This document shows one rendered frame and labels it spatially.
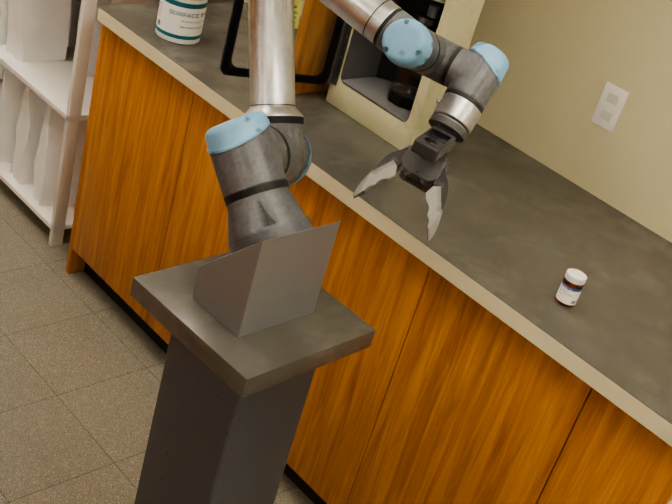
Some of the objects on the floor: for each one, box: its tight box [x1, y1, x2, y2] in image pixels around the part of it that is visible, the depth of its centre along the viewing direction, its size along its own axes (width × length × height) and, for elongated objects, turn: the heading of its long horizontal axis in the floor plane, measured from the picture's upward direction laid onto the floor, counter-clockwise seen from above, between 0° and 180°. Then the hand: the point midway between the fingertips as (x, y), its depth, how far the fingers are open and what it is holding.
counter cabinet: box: [66, 24, 672, 504], centre depth 290 cm, size 67×205×90 cm, turn 19°
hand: (389, 218), depth 175 cm, fingers open, 14 cm apart
